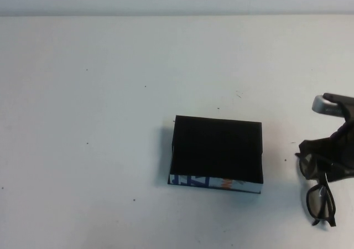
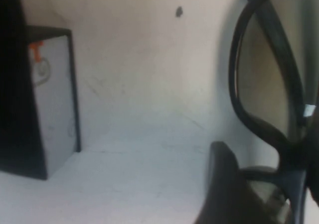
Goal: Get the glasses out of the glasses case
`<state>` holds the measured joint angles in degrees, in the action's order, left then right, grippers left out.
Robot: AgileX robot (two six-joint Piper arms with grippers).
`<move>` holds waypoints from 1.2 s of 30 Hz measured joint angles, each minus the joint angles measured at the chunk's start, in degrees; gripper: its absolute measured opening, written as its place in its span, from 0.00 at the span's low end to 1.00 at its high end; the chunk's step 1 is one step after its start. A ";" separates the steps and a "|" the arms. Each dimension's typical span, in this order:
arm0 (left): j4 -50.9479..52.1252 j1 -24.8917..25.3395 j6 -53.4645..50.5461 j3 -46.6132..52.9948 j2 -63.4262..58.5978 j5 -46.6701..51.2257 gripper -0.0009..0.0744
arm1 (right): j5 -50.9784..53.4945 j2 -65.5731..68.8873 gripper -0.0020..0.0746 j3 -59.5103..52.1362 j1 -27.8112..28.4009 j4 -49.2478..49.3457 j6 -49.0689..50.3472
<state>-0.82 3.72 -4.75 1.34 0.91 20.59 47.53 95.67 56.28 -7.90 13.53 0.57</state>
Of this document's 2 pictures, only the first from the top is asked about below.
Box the black printed glasses case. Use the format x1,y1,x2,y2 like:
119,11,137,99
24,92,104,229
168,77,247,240
168,115,264,195

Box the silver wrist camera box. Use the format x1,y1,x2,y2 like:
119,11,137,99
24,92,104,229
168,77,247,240
310,92,354,117

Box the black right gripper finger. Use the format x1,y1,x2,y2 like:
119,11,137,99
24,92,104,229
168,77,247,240
299,134,342,163
316,159,354,184

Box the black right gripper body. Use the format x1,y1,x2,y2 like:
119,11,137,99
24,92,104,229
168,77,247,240
329,104,354,178

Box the black framed glasses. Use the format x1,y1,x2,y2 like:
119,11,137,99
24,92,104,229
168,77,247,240
294,151,337,228

